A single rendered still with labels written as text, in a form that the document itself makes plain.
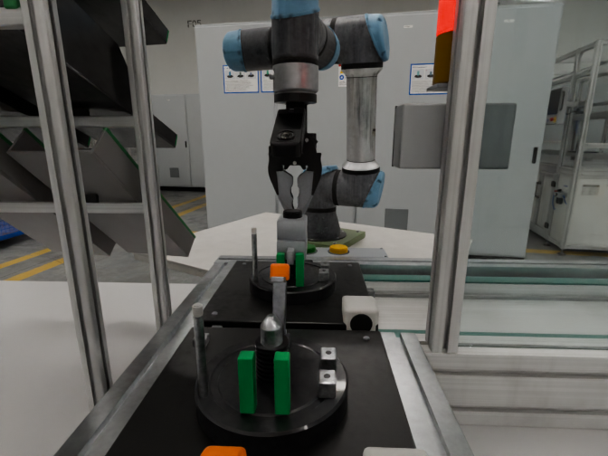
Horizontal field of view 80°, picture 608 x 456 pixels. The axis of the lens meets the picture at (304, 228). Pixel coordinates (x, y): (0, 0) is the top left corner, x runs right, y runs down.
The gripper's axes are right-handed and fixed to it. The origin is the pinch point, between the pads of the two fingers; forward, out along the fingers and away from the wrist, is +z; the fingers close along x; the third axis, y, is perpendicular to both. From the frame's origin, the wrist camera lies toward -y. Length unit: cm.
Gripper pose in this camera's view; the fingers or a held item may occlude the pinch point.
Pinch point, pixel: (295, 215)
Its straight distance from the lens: 63.1
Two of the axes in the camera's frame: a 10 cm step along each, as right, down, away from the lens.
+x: -10.0, -0.1, 0.4
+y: 0.4, -2.4, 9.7
